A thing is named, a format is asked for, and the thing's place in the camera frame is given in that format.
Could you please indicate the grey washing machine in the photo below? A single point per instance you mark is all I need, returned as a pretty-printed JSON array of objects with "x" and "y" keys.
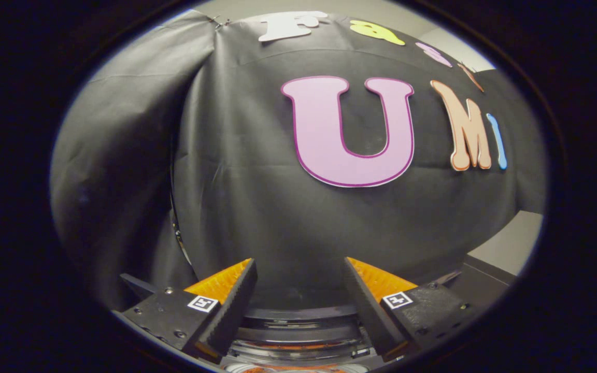
[{"x": 236, "y": 367}]

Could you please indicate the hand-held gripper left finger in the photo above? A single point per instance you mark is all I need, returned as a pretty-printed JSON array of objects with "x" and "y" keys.
[{"x": 236, "y": 305}]

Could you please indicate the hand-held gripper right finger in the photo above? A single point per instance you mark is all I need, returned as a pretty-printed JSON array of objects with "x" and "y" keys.
[{"x": 366, "y": 305}]

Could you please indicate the beige cabinet with grey top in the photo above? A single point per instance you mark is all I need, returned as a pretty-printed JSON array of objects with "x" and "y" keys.
[{"x": 511, "y": 243}]

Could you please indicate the dark washing machine lid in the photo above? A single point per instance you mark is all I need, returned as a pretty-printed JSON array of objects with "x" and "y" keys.
[{"x": 298, "y": 331}]

